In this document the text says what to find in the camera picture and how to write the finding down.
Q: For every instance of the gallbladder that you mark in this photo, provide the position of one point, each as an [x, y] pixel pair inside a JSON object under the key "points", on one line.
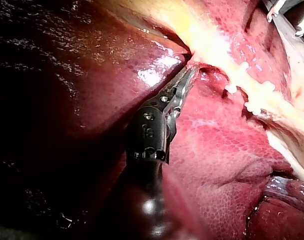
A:
{"points": [[181, 27]]}

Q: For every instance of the dark red liver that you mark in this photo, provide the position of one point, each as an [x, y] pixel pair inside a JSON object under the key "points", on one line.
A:
{"points": [[217, 155]]}

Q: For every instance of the left arm instrument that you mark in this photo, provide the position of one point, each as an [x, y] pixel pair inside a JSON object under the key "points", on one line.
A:
{"points": [[149, 127]]}

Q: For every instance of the dark left arm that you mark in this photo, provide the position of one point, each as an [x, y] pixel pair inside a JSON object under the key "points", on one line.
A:
{"points": [[148, 200]]}

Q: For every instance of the pale fatty tissue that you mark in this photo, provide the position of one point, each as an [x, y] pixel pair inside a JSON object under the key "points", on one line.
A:
{"points": [[300, 75]]}

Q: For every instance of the white clip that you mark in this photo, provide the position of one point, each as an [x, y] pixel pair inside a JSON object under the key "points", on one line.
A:
{"points": [[238, 77], [260, 98]]}

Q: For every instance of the left arm instrument jaw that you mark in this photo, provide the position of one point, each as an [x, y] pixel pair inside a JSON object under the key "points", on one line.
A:
{"points": [[179, 79], [184, 91]]}

